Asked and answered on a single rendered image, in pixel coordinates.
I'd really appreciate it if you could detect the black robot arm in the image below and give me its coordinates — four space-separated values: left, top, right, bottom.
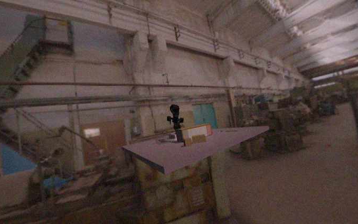
170 104 181 129

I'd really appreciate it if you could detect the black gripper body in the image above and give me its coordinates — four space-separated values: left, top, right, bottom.
167 113 184 123

